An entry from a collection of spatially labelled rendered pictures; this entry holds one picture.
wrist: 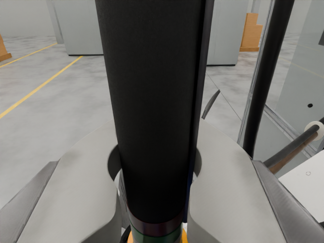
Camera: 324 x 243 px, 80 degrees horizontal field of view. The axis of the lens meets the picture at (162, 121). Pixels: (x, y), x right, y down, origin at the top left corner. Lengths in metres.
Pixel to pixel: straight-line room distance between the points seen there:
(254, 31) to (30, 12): 11.25
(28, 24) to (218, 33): 10.93
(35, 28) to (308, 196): 13.85
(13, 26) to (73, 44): 7.19
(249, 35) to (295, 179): 7.83
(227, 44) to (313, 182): 5.53
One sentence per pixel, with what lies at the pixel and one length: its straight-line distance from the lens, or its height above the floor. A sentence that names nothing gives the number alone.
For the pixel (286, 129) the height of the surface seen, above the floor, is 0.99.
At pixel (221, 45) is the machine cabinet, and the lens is 5.90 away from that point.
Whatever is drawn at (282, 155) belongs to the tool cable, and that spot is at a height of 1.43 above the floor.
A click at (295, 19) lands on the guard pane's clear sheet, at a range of 1.32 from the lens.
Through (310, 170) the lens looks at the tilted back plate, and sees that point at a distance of 0.57.
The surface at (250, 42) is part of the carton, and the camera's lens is 8.39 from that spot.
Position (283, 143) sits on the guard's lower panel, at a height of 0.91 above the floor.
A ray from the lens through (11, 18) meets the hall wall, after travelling 14.50.
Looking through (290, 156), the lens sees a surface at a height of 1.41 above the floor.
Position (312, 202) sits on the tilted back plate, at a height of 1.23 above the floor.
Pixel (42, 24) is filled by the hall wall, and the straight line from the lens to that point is 13.73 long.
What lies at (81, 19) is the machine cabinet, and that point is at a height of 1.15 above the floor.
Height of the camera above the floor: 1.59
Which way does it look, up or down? 32 degrees down
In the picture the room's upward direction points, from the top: 1 degrees counter-clockwise
